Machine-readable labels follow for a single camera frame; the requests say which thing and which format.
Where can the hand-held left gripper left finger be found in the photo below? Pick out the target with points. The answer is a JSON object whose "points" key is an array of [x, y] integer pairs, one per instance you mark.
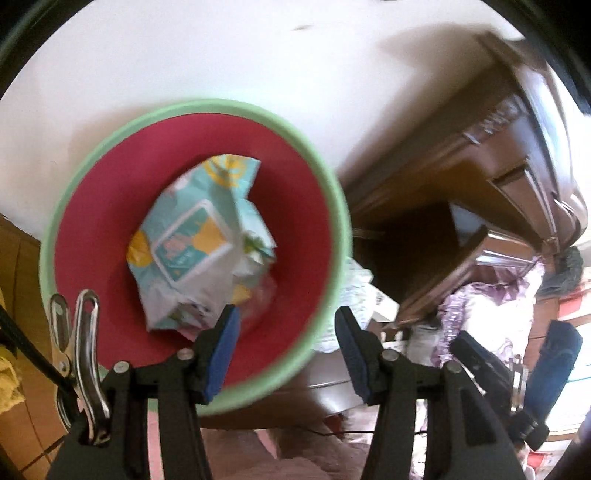
{"points": [[224, 355]]}

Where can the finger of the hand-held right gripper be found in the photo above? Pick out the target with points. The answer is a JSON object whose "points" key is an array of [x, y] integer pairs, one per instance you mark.
{"points": [[485, 364]]}

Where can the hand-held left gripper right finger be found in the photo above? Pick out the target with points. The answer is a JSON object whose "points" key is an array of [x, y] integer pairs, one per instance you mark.
{"points": [[353, 355]]}

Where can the teal wet wipes pack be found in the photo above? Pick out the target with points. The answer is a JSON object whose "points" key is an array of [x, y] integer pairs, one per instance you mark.
{"points": [[198, 244]]}

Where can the red bin with green rim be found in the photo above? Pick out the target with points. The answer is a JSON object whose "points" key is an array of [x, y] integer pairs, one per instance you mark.
{"points": [[101, 221]]}

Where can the purple and white cloth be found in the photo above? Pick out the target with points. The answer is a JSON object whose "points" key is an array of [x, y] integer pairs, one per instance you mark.
{"points": [[489, 309]]}

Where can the white and green carton box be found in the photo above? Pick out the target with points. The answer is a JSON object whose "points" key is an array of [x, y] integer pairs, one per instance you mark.
{"points": [[385, 307]]}

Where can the thin white plastic bag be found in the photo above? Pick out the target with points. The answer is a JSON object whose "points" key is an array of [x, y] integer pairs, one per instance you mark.
{"points": [[355, 295]]}

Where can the dark cloth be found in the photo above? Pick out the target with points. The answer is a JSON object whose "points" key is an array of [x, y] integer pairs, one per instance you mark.
{"points": [[561, 272]]}

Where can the metal spring clip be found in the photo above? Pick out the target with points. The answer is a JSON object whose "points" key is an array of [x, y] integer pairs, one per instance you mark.
{"points": [[85, 350]]}

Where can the brown wooden headboard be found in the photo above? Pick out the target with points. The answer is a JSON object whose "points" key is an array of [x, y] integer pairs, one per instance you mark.
{"points": [[461, 175]]}

